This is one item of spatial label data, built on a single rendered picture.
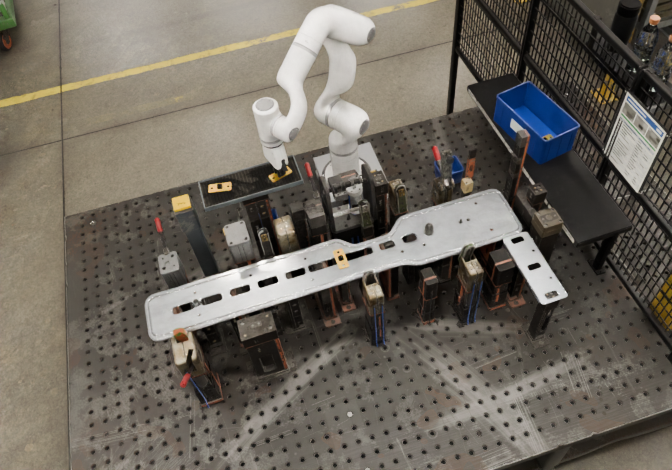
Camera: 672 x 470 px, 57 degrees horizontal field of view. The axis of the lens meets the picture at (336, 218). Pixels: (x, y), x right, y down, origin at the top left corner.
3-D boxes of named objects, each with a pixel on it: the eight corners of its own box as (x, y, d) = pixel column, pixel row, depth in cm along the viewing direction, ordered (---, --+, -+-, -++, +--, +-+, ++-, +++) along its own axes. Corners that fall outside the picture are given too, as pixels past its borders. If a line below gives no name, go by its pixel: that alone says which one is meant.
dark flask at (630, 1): (611, 56, 212) (627, 11, 198) (599, 44, 216) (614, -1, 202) (630, 51, 213) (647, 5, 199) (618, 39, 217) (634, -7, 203)
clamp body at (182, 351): (200, 413, 222) (171, 373, 194) (193, 377, 231) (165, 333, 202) (229, 404, 224) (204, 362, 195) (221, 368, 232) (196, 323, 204)
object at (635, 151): (637, 197, 210) (669, 133, 186) (600, 152, 224) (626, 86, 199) (643, 195, 210) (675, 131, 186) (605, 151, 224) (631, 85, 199)
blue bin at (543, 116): (539, 165, 237) (545, 142, 227) (491, 119, 254) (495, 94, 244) (573, 149, 241) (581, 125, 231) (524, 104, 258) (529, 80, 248)
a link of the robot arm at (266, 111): (290, 132, 210) (270, 121, 214) (284, 102, 200) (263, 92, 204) (274, 146, 207) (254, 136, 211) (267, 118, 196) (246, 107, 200)
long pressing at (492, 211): (151, 351, 207) (149, 349, 205) (143, 296, 220) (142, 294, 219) (526, 232, 224) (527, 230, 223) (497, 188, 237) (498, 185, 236)
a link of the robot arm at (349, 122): (340, 131, 264) (335, 89, 244) (376, 149, 256) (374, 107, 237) (323, 149, 258) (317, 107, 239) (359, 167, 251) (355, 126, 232)
